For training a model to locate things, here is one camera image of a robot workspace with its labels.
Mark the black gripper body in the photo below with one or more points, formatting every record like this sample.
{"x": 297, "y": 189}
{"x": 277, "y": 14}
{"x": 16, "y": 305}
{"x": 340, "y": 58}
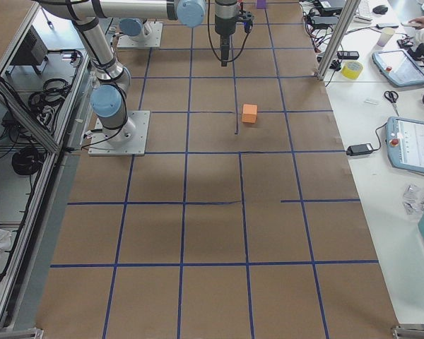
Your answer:
{"x": 223, "y": 25}

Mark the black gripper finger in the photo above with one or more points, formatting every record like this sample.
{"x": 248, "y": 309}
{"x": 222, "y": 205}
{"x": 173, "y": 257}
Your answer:
{"x": 224, "y": 49}

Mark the orange foam block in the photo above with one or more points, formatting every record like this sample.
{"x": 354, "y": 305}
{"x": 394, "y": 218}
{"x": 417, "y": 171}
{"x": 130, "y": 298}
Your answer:
{"x": 249, "y": 113}

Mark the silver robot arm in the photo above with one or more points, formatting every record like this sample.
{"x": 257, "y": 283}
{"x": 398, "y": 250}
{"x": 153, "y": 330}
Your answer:
{"x": 109, "y": 99}
{"x": 189, "y": 13}

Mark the purple foam block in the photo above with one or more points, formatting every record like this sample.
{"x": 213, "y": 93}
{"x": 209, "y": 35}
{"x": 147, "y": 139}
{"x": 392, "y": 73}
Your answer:
{"x": 261, "y": 4}

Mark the black remote control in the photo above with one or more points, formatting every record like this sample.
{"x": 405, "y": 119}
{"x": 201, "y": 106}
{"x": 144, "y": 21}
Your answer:
{"x": 348, "y": 55}

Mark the yellow tape roll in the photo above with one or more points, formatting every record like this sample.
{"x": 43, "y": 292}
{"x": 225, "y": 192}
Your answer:
{"x": 352, "y": 69}

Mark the white paper cup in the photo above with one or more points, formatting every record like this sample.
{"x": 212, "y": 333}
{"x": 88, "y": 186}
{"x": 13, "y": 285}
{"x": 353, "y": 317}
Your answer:
{"x": 385, "y": 35}

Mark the far blue teach pendant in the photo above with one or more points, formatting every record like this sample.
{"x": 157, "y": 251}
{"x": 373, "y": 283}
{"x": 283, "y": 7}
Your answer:
{"x": 398, "y": 67}

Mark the blue teach pendant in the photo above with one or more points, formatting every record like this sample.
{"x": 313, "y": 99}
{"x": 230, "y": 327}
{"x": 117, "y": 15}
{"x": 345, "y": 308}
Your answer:
{"x": 398, "y": 67}
{"x": 405, "y": 143}

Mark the black power adapter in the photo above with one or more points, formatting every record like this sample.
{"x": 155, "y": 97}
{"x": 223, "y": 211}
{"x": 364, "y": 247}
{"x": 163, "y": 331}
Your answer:
{"x": 359, "y": 149}

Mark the brown paper mat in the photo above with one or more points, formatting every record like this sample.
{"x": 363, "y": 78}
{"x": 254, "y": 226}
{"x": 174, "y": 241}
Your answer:
{"x": 222, "y": 229}

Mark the near blue teach pendant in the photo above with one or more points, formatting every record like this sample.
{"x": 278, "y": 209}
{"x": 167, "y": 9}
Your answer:
{"x": 405, "y": 143}

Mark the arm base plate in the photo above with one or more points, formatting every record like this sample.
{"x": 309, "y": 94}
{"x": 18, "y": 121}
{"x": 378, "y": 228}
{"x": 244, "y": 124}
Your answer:
{"x": 131, "y": 140}
{"x": 149, "y": 36}

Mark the aluminium frame post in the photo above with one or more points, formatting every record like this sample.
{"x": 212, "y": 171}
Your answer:
{"x": 344, "y": 21}

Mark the black handled scissors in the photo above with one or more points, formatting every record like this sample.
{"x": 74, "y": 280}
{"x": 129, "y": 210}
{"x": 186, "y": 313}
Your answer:
{"x": 392, "y": 96}

